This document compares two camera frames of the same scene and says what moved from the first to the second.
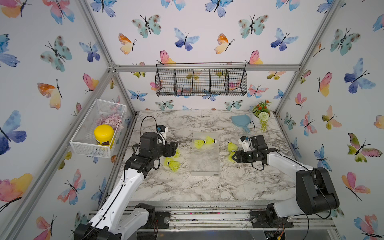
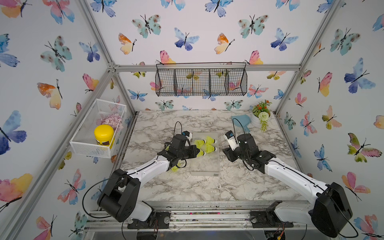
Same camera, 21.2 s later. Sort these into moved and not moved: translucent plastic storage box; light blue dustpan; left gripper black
Moved: left gripper black
Not moved: translucent plastic storage box; light blue dustpan
